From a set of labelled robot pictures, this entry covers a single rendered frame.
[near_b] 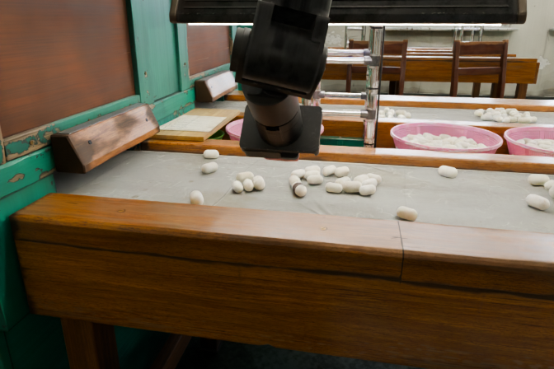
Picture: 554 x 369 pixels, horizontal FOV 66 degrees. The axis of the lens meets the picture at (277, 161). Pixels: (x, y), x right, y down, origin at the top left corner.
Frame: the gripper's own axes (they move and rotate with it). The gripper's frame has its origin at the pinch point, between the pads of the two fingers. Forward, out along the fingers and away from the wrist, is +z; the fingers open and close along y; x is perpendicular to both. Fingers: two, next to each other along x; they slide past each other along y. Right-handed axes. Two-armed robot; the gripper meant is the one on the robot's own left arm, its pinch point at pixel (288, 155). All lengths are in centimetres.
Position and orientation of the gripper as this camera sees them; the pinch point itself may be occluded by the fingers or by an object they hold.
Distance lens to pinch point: 63.0
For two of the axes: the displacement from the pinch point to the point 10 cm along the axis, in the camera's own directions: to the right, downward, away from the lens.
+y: -9.8, -0.6, 1.8
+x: -1.2, 9.2, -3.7
